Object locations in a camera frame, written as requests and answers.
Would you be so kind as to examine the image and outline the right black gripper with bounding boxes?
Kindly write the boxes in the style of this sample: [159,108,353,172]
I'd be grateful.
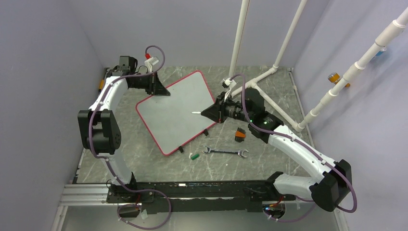
[202,92,253,124]

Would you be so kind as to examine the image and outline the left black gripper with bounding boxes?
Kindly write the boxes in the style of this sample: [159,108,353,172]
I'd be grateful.
[131,71,170,96]

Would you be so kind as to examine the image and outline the pink framed whiteboard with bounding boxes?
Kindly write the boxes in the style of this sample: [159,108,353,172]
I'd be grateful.
[135,70,215,156]

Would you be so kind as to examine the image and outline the green marker cap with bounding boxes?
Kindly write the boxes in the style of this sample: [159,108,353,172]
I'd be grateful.
[190,154,200,160]

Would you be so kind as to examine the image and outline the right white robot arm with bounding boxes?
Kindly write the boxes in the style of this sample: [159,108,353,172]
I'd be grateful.
[200,89,357,213]

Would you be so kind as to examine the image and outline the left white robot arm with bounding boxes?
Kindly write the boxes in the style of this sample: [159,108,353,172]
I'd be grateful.
[77,53,170,202]

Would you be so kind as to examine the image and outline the silver open end wrench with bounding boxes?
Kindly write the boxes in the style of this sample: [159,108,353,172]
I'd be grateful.
[202,145,249,158]

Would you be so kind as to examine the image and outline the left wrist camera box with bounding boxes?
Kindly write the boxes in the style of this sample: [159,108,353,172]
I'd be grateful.
[144,54,159,73]

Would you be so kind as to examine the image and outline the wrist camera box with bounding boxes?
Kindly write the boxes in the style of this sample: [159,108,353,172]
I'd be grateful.
[222,78,237,102]
[144,54,159,73]

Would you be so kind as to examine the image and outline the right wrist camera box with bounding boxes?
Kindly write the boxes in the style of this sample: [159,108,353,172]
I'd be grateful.
[222,78,237,102]

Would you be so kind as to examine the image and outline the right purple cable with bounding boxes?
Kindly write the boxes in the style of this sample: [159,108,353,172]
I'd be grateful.
[231,74,358,224]

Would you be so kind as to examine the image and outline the purple cable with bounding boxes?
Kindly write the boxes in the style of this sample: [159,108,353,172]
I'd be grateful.
[231,74,358,224]
[89,45,173,231]

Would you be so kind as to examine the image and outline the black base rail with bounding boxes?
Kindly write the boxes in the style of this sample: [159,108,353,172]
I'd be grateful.
[106,180,295,215]

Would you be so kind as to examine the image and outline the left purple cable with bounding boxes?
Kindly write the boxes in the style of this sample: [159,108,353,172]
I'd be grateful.
[89,45,173,231]

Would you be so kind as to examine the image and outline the orange wall knob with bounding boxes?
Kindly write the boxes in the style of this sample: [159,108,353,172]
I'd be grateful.
[328,73,341,84]

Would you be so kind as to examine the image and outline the blue wall knob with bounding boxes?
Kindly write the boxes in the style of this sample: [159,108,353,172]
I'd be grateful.
[375,47,387,57]

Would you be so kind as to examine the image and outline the white pvc pipe frame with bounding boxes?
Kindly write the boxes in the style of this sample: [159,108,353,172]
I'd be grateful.
[227,0,408,133]

